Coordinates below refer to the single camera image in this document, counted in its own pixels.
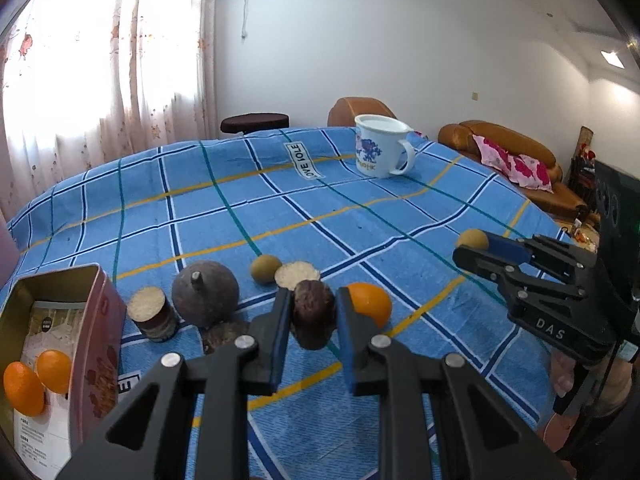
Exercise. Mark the dark round stool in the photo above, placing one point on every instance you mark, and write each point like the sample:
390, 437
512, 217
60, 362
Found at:
252, 122

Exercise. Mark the orange in tin back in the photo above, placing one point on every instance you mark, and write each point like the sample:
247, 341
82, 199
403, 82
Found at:
54, 369

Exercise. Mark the pink floral cushion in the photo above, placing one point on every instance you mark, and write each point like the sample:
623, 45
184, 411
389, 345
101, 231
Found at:
522, 170

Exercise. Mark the blue plaid tablecloth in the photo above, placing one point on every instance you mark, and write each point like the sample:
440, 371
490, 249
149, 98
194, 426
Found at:
297, 194

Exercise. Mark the white enamel mug blue print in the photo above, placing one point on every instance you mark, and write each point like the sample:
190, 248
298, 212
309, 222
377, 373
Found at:
381, 146

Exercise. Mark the small longan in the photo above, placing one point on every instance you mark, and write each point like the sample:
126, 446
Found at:
263, 269
474, 238

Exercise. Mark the large round purple fruit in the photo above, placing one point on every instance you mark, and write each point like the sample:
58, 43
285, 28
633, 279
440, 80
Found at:
205, 293

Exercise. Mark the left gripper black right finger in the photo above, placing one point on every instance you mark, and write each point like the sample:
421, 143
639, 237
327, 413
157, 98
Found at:
437, 417

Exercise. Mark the brown leather chair back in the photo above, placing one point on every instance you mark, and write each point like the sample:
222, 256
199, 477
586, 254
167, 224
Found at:
345, 110

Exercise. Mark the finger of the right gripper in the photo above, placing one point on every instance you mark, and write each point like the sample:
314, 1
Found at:
508, 276
549, 256

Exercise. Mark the orange in tin front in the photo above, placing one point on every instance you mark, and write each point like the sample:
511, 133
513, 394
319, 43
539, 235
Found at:
23, 389

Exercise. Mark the sheer pink floral curtain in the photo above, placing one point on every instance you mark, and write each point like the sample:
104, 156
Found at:
85, 82

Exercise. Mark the ceiling light panel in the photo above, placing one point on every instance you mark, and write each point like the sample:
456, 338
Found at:
613, 59

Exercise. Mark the brown leather sofa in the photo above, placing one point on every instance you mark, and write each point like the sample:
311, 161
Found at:
562, 202

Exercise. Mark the cut sugarcane piece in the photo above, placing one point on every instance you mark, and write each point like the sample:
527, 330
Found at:
290, 274
152, 313

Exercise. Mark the right hand holding gripper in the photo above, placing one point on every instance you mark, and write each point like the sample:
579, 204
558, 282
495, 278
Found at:
610, 390

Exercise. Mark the red metal tin box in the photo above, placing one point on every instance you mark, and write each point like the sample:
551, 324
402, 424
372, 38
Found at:
93, 388

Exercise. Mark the dark brown water chestnut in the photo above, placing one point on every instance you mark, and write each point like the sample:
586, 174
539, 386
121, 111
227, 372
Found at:
313, 319

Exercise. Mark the paper leaflet in tin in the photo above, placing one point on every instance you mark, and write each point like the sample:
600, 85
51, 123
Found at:
42, 439

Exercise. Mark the flat dark water chestnut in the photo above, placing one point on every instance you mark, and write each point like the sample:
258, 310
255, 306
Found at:
222, 334

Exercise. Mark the orange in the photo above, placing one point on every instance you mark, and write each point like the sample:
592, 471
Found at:
372, 301
23, 389
54, 369

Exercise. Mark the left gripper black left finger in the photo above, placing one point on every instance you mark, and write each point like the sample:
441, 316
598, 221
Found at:
190, 415

